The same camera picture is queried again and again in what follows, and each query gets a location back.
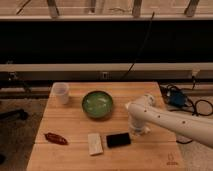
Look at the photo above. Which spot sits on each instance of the black eraser block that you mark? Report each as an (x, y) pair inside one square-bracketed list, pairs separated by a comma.
[(116, 140)]

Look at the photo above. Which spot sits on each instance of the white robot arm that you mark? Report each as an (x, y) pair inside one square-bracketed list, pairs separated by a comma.
[(143, 110)]

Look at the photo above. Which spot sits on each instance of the green bowl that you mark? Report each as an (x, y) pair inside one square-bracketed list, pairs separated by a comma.
[(97, 105)]

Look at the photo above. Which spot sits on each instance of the translucent plastic cup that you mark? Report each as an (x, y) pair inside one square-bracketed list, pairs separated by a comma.
[(61, 91)]

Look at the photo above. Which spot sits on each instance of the white folded cloth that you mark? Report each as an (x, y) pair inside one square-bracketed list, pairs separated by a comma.
[(95, 144)]

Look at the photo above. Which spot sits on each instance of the blue power adapter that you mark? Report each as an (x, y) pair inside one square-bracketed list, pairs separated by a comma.
[(177, 98)]

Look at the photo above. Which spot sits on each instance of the red chili pepper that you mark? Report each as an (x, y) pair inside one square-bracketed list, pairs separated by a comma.
[(57, 139)]

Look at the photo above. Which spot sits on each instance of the black chair base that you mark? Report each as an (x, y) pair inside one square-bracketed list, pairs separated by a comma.
[(20, 113)]

